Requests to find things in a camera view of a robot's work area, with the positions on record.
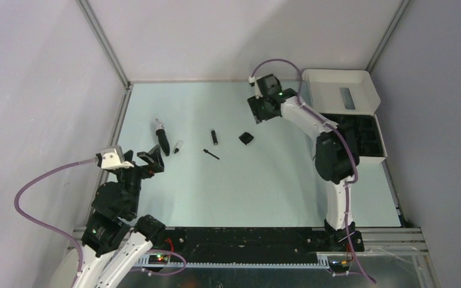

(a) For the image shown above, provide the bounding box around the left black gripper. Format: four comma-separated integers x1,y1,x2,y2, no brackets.
115,143,164,215

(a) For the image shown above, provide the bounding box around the black hair trimmer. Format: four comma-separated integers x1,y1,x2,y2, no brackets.
155,119,170,156

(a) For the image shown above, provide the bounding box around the black comb guard attachment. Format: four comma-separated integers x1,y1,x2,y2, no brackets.
239,132,254,145

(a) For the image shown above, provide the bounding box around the black cylindrical attachment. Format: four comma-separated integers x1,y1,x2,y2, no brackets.
211,130,218,145

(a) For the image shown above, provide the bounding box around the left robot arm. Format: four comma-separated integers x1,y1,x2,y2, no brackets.
73,145,166,287

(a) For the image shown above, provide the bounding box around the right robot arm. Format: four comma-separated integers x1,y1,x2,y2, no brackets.
247,92,360,254

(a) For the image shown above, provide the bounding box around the small black cleaning brush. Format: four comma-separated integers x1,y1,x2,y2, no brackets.
203,149,220,160

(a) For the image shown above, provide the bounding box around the white box with black tray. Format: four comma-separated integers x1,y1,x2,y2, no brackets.
302,69,387,164

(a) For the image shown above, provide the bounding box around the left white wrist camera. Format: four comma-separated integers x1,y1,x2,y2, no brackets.
96,145,134,170

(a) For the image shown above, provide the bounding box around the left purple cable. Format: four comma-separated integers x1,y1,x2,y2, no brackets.
13,158,98,288

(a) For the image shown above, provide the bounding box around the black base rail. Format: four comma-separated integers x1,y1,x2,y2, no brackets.
155,227,364,265

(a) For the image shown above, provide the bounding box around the aluminium frame front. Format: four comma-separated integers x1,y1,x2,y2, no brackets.
70,226,430,288

